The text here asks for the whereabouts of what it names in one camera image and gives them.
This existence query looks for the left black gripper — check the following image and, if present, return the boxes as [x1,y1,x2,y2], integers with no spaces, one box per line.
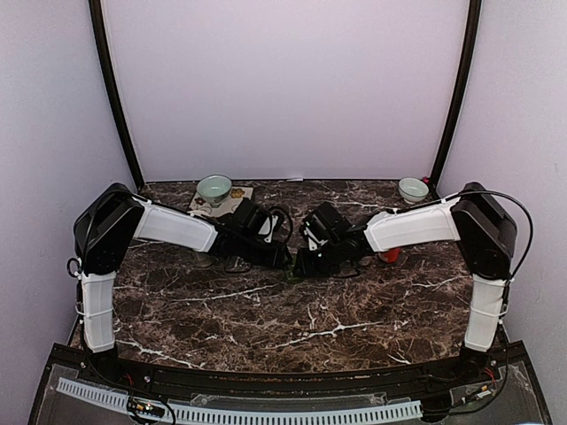
[237,232,292,269]

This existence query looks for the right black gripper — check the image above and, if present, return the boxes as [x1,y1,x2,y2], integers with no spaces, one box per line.
[292,238,345,279]

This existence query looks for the orange pill bottle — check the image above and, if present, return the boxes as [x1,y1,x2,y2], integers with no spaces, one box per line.
[378,247,400,264]

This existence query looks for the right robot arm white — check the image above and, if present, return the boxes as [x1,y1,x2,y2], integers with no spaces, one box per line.
[292,182,522,384]

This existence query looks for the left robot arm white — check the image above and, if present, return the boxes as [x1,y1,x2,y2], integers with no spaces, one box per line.
[67,183,291,386]

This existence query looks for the teal ceramic bowl on plate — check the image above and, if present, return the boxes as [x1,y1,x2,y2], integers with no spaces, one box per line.
[197,174,232,207]

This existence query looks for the square floral ceramic plate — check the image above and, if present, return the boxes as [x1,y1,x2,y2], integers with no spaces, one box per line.
[188,186,253,217]

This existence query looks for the small pale corner bowl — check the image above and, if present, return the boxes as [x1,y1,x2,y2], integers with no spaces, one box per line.
[398,177,429,205]

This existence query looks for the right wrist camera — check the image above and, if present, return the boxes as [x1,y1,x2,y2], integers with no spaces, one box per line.
[300,216,329,251]

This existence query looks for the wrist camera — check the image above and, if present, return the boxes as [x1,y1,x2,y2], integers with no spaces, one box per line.
[300,216,329,251]
[259,205,293,243]

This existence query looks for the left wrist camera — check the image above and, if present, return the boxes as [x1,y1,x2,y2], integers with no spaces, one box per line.
[259,205,293,243]

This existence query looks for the grey slotted cable duct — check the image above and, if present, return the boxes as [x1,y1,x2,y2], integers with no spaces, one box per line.
[56,377,423,424]

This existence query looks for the black front table rail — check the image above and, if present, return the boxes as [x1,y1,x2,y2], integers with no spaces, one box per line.
[43,343,528,402]

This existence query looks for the black left corner frame post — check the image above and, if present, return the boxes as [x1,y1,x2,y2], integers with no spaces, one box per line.
[88,0,145,189]

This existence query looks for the black corner frame post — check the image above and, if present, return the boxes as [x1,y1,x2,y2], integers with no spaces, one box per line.
[88,0,145,189]
[429,0,482,191]

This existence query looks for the black right corner frame post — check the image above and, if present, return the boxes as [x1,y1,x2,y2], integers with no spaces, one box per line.
[429,0,482,191]

